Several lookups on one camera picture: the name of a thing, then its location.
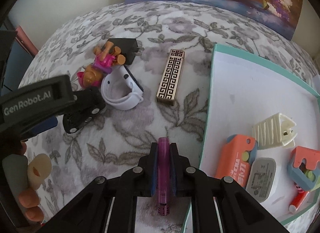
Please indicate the purple pink lighter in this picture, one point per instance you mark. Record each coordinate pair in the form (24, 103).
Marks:
(163, 176)

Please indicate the pink rolled mat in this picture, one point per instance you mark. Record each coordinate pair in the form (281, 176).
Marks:
(26, 42)

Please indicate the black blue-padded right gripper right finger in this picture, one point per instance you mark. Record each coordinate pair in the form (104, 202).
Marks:
(218, 205)

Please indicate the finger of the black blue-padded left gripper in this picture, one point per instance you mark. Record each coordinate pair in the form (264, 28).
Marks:
(45, 125)

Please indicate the pink kids watch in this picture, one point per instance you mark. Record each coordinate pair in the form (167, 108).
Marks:
(299, 189)

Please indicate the pink dog toy figure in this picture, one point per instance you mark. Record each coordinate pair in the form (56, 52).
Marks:
(106, 58)

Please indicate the floral patterned blanket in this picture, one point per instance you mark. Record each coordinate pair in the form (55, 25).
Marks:
(115, 140)

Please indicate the teal white shallow box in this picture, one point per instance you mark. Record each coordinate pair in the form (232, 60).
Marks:
(245, 90)

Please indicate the orange blue box cutter toy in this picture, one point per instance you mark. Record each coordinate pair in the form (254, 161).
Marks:
(236, 158)

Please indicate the gold patterned lighter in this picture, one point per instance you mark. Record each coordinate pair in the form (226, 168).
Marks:
(167, 89)

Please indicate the red white glue bottle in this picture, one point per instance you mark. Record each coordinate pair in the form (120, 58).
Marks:
(297, 201)

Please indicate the white smart watch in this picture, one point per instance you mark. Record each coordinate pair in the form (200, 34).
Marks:
(121, 90)

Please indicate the orange blue green toy gun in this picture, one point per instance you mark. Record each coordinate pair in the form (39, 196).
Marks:
(303, 168)

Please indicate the person's left hand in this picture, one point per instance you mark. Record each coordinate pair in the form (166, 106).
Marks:
(25, 178)

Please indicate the black power adapter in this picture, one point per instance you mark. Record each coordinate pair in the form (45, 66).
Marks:
(130, 48)

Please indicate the black toy car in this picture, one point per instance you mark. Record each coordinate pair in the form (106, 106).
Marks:
(88, 103)

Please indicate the white hair claw clip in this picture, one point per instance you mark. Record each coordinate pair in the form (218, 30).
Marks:
(275, 131)

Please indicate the white usb charger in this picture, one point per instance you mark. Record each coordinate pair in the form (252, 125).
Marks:
(261, 178)

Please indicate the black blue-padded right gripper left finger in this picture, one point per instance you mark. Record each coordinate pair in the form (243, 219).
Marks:
(109, 205)

